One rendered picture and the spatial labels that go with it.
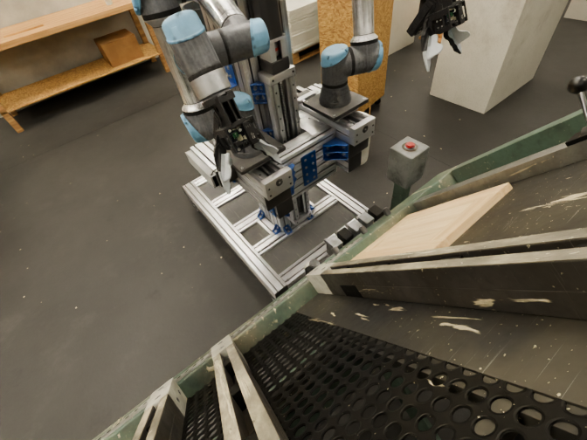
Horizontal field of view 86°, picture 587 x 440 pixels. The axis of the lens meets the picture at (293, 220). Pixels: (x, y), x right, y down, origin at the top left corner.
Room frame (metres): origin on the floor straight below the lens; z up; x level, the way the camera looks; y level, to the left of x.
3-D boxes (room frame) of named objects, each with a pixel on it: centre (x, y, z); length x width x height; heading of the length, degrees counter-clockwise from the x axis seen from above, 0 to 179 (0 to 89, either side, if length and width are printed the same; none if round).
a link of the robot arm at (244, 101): (1.12, 0.13, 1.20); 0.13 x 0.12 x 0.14; 107
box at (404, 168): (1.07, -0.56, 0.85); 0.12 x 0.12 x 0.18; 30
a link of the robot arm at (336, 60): (1.37, -0.31, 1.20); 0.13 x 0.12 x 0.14; 95
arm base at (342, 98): (1.37, -0.30, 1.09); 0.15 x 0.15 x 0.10
